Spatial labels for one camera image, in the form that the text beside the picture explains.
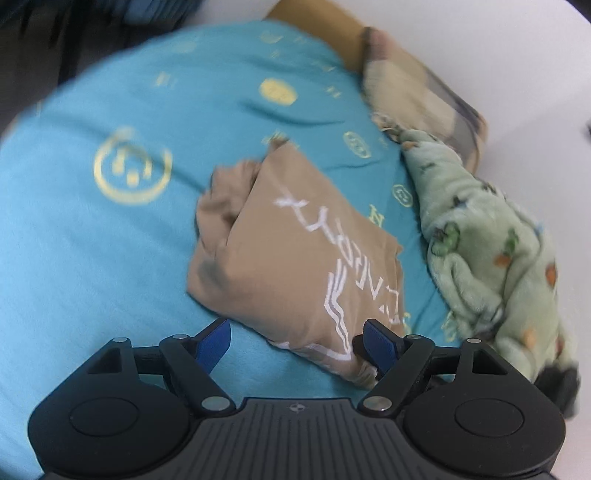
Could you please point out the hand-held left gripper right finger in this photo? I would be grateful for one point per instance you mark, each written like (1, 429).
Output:
(381, 344)

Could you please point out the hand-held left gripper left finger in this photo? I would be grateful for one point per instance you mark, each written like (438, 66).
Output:
(215, 344)

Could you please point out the tan t-shirt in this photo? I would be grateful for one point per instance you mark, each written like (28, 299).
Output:
(295, 258)

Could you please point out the teal printed bed sheet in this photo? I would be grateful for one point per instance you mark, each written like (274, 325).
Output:
(115, 258)

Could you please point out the pale green fleece blanket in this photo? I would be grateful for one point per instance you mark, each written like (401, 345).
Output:
(489, 258)

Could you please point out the beige patchwork pillow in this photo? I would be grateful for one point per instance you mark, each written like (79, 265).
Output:
(415, 87)

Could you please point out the brown padded headboard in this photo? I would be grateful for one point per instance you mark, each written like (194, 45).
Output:
(323, 32)

